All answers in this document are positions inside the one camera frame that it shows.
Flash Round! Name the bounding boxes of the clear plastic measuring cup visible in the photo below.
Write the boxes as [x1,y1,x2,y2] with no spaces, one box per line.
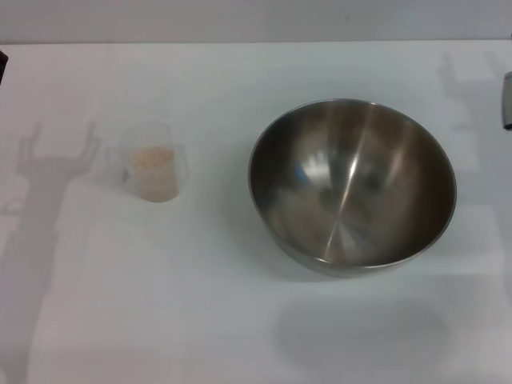
[104,122,188,204]

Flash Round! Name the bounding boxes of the white rice grains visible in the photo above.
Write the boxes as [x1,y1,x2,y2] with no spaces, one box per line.
[130,146,179,201]

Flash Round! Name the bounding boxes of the stainless steel mixing bowl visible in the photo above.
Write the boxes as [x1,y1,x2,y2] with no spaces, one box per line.
[246,98,458,279]

